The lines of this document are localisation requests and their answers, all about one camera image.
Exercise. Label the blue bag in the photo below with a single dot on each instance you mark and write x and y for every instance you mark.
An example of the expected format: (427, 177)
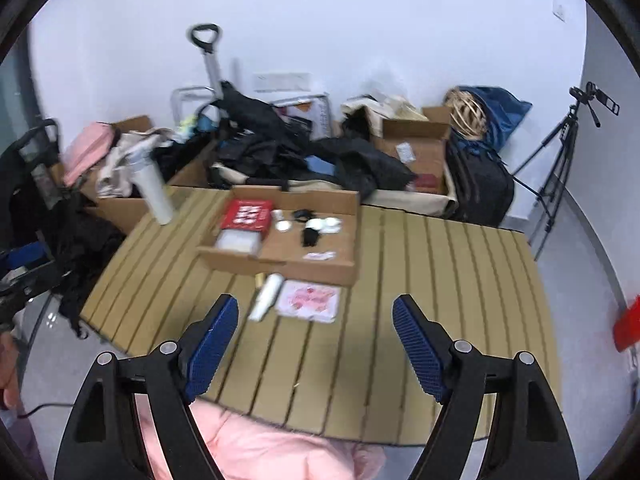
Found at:
(505, 112)

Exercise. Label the black camera on tripod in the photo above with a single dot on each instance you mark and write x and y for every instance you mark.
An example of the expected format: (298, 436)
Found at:
(597, 97)

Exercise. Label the red bin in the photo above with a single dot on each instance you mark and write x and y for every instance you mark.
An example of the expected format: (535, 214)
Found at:
(629, 325)

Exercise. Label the black tripod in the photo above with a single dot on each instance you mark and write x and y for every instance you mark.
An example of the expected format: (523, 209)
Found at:
(560, 170)

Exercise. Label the person's left hand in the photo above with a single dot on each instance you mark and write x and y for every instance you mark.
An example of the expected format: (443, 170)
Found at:
(9, 370)

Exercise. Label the beige clothing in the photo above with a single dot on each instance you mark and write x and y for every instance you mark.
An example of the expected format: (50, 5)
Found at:
(120, 160)

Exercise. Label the white wall socket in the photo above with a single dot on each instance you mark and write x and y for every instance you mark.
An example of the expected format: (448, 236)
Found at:
(281, 82)

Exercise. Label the small yellow tube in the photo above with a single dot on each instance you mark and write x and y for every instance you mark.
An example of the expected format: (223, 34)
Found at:
(259, 280)

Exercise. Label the woven bamboo basket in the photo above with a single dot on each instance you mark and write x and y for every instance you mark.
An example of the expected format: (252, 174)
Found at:
(467, 112)

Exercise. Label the white wrapper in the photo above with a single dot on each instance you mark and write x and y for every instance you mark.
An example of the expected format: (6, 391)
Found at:
(318, 256)

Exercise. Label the black backpack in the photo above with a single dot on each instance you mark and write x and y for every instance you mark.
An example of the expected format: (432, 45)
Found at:
(480, 182)

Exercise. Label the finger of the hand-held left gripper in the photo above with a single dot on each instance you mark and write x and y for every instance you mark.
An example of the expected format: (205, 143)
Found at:
(42, 280)
(22, 258)

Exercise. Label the clear plastic packet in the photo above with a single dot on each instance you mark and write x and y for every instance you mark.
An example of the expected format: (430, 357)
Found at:
(240, 242)

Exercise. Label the beige canvas bag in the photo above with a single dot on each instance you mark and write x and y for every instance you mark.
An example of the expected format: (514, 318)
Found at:
(415, 205)

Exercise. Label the large cardboard box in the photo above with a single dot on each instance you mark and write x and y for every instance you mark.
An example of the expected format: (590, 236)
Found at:
(120, 210)

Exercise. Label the pile of black clothing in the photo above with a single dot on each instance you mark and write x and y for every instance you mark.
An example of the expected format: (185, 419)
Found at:
(260, 125)

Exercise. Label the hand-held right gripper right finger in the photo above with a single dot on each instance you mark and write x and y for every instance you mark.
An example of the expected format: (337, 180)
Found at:
(420, 347)

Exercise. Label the open cardboard box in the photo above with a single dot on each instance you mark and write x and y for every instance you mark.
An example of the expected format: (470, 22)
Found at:
(420, 152)

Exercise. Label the metal chair frame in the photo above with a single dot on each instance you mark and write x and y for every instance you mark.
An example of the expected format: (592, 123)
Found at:
(185, 97)

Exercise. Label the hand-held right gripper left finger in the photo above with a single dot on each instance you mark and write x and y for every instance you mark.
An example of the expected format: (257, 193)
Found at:
(212, 347)

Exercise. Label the shallow cardboard tray box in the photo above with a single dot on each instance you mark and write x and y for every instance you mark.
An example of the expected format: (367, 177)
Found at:
(310, 270)

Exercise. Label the small black object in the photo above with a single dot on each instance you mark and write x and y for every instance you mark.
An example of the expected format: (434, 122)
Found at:
(301, 215)

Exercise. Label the white round lid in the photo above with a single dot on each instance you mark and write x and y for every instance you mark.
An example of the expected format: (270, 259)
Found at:
(283, 226)

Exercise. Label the pink backpack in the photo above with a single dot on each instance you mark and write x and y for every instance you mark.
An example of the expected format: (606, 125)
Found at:
(90, 150)

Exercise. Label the white thermos bottle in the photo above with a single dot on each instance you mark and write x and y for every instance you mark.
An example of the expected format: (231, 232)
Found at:
(152, 190)

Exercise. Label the black folding cart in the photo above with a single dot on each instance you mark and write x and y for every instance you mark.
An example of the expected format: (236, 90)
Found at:
(75, 240)

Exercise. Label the white plastic bottle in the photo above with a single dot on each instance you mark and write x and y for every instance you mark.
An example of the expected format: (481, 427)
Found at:
(266, 297)

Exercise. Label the white light switch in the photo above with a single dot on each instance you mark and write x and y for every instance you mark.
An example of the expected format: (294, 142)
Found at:
(558, 10)

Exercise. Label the beige tote bag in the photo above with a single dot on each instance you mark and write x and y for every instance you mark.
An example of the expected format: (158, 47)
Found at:
(390, 109)

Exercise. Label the red printed box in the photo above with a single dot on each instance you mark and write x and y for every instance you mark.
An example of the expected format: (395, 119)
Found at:
(246, 215)

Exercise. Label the printed product box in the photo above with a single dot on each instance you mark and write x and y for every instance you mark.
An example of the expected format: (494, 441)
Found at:
(312, 115)

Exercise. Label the pink padded jacket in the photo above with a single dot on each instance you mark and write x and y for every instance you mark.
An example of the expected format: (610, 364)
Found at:
(260, 445)

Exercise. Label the pink printed packet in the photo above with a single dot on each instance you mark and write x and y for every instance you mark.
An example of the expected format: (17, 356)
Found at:
(309, 301)

